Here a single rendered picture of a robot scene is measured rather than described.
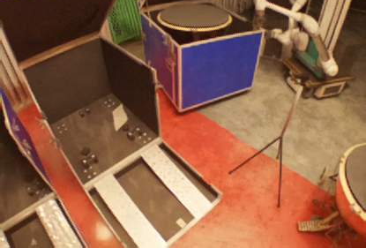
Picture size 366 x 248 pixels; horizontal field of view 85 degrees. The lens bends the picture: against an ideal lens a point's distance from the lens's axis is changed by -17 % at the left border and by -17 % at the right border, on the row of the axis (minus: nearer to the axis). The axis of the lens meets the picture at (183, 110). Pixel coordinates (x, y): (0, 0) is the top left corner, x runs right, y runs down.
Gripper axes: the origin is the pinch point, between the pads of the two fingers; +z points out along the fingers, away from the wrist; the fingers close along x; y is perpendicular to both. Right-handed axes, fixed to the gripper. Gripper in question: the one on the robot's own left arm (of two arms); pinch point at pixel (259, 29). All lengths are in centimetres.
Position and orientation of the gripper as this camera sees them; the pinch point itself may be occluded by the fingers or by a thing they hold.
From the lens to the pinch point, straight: 275.4
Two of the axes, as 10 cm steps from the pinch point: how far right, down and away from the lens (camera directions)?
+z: 0.8, 8.3, 5.5
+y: 4.4, 4.7, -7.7
